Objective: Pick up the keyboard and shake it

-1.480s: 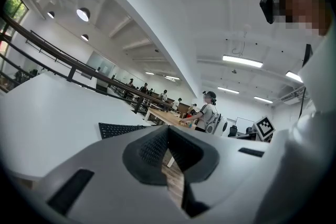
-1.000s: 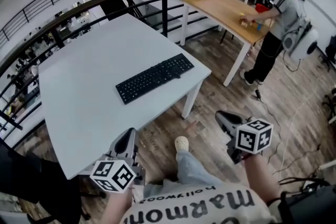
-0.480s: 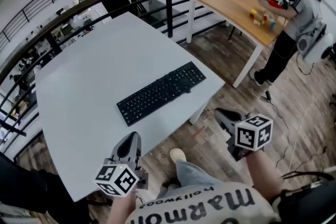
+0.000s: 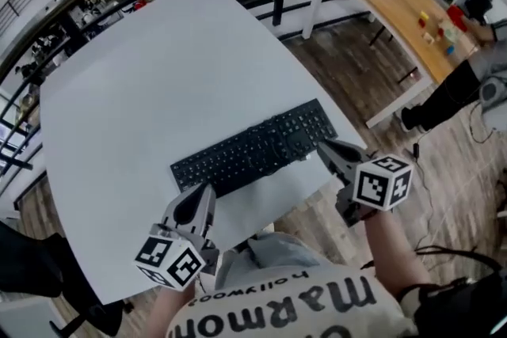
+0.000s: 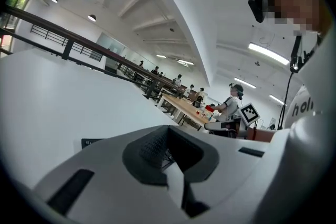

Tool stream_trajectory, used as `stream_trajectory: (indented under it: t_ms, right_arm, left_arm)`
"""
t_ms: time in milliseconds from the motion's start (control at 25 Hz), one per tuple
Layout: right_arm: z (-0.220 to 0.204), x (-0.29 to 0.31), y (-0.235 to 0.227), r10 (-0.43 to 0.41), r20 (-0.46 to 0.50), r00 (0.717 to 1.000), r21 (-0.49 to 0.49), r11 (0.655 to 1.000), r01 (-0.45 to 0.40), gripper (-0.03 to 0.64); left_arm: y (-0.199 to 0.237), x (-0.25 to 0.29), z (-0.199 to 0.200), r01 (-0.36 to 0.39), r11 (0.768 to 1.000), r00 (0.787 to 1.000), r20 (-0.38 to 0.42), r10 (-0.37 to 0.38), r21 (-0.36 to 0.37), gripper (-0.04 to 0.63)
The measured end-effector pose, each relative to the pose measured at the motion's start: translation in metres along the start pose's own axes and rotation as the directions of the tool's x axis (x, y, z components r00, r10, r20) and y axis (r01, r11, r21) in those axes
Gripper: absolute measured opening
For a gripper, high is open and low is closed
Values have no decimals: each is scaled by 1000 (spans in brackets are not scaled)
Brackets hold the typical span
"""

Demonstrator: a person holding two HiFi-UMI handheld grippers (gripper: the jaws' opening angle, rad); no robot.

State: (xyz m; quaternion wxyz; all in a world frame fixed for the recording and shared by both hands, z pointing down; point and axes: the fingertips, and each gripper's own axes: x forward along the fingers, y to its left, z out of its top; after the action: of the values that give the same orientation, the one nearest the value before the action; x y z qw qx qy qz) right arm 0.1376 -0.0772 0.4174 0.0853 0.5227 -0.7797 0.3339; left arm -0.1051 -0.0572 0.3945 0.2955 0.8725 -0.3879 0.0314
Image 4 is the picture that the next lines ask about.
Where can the light blue jeans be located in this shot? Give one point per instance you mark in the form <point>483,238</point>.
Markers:
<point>277,253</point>

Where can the pile of coloured toy blocks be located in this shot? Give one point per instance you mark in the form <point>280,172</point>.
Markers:
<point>424,16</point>

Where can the black keyboard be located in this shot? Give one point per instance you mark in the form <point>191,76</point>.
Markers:
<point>237,162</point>

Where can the long wooden table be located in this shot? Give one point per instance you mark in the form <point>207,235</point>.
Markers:
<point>388,0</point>

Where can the red box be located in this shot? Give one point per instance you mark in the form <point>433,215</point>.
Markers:
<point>456,16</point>

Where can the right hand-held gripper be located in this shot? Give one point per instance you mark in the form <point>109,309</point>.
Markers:
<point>380,186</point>

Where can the cream printed t-shirt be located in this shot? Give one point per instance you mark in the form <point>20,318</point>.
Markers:
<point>277,308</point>

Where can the black office chair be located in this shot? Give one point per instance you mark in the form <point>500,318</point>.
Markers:
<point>39,261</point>

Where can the white bowl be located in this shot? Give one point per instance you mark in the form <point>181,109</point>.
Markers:
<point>448,33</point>

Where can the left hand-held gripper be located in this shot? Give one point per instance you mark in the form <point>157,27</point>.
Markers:
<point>170,261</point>

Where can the person's left forearm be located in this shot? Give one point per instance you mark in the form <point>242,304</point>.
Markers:
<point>170,312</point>

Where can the person's right forearm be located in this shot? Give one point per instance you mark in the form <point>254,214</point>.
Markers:
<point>392,245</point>

